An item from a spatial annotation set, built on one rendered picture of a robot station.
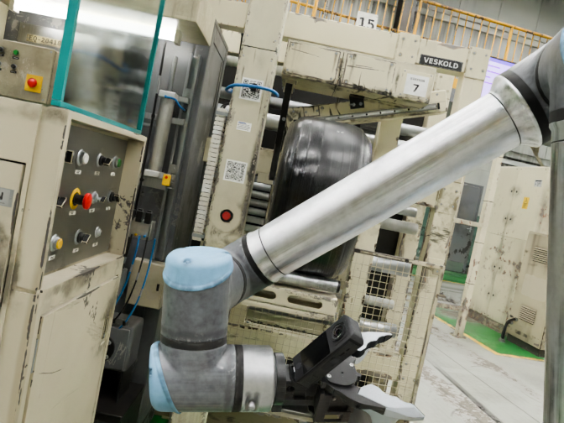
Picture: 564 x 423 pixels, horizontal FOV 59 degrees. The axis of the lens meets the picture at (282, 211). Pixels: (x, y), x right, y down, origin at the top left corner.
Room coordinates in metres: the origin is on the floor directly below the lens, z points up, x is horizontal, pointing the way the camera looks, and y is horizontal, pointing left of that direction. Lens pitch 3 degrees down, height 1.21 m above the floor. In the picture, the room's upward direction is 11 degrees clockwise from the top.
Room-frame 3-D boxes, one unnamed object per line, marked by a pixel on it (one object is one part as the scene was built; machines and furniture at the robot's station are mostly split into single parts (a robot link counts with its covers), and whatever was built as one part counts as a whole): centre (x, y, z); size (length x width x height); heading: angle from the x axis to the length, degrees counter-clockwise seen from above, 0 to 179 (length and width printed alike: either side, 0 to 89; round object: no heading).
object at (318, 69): (2.16, -0.19, 1.71); 0.61 x 0.25 x 0.15; 90
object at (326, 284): (1.72, -0.07, 0.90); 0.35 x 0.05 x 0.05; 90
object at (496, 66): (5.17, -1.91, 2.60); 0.60 x 0.05 x 0.55; 102
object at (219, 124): (1.81, 0.27, 1.19); 0.05 x 0.04 x 0.48; 0
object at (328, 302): (1.72, -0.07, 0.83); 0.36 x 0.09 x 0.06; 90
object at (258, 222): (2.24, 0.15, 1.05); 0.20 x 0.15 x 0.30; 90
